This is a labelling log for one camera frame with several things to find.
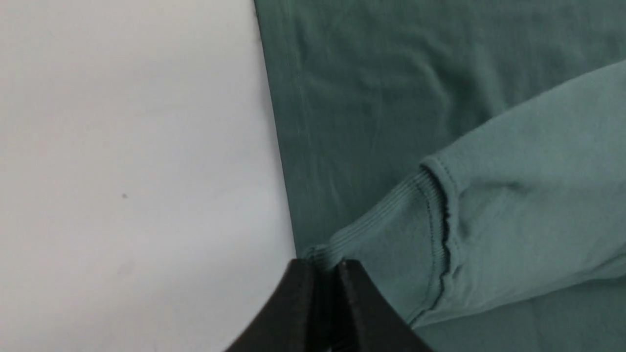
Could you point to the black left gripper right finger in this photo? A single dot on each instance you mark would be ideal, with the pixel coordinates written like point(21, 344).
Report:
point(363, 321)

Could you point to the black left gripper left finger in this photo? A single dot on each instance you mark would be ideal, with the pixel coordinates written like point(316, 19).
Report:
point(286, 323)

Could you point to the green long-sleeved shirt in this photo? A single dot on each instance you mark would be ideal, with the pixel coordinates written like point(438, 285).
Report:
point(469, 154)

